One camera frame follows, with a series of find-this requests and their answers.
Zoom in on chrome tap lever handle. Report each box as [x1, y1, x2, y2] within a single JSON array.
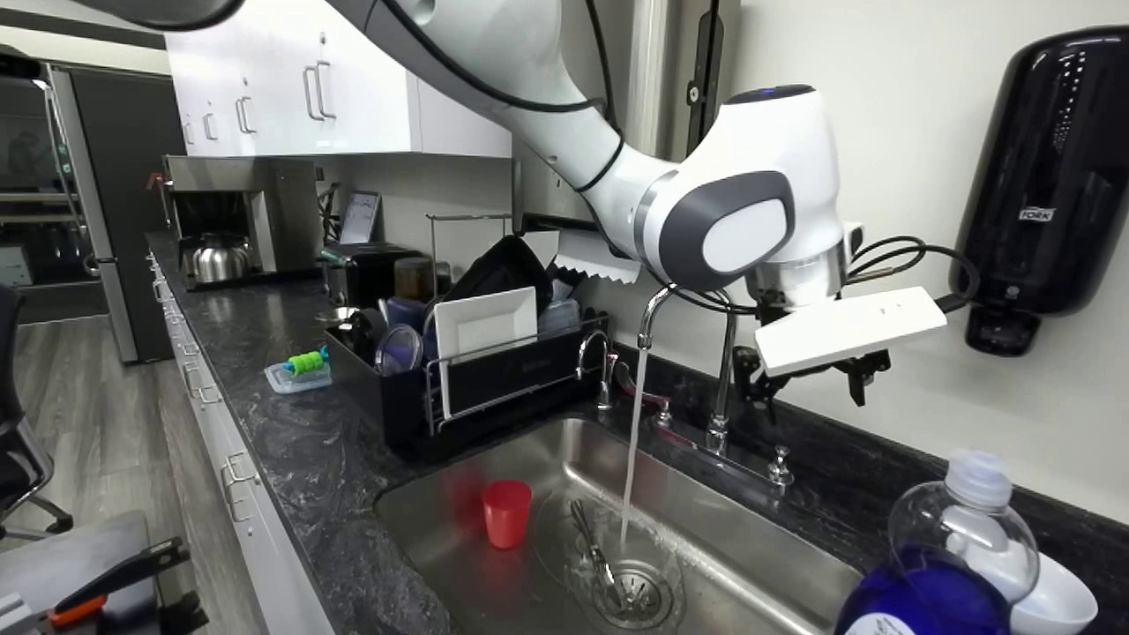
[[763, 441, 825, 493]]

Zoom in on steel coffee carafe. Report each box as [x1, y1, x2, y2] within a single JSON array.
[[180, 225, 256, 291]]

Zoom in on small picture frame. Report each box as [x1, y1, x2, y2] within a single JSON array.
[[331, 185, 386, 250]]

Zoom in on chrome gooseneck faucet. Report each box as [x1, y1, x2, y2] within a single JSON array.
[[636, 279, 743, 461]]

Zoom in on white upper cabinet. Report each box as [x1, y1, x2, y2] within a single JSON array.
[[162, 0, 518, 159]]

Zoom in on small chrome faucet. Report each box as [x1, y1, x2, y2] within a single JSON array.
[[573, 327, 629, 418]]

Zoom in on black dish rack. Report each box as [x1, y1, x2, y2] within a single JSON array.
[[326, 294, 609, 467]]

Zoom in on stainless steel sink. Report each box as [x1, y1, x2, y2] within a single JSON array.
[[373, 414, 869, 635]]

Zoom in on clear glass lid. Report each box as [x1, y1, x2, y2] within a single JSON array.
[[370, 319, 426, 378]]

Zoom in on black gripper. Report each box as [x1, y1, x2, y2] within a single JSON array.
[[735, 343, 897, 414]]

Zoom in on white cup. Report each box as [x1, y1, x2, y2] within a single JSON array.
[[945, 532, 1105, 635]]

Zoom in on black office chair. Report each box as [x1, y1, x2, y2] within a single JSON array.
[[0, 279, 76, 540]]

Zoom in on black tray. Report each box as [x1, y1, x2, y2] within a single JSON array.
[[448, 232, 558, 304]]

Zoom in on blue bowl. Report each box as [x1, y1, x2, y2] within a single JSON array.
[[377, 294, 435, 340]]

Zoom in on silver butter knife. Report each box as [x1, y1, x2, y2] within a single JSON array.
[[573, 501, 629, 593]]

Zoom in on flat equipment platform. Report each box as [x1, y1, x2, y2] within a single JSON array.
[[0, 517, 212, 635]]

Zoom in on blue dish soap bottle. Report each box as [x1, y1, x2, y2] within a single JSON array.
[[832, 451, 1049, 635]]

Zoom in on green sponge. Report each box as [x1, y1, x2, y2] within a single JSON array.
[[261, 343, 335, 397]]

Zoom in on white lower cabinets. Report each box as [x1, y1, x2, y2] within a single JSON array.
[[143, 250, 340, 635]]

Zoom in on dark tall cabinet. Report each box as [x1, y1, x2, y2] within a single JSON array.
[[45, 65, 188, 369]]

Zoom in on steel paper towel dispenser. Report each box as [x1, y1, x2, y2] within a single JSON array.
[[510, 0, 743, 239]]

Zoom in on silver drawer handle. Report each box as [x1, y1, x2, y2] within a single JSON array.
[[173, 349, 224, 418], [214, 451, 264, 540]]

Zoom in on black wall soap dispenser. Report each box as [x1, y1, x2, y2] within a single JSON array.
[[948, 24, 1129, 359]]

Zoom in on red plastic cup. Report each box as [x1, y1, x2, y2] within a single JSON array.
[[476, 476, 536, 556]]

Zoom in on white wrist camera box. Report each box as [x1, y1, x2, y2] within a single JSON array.
[[750, 282, 951, 380]]

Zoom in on steel coffee machine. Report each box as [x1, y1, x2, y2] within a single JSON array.
[[159, 153, 326, 291]]

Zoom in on orange handled black tool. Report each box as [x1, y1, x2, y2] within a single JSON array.
[[43, 538, 194, 633]]

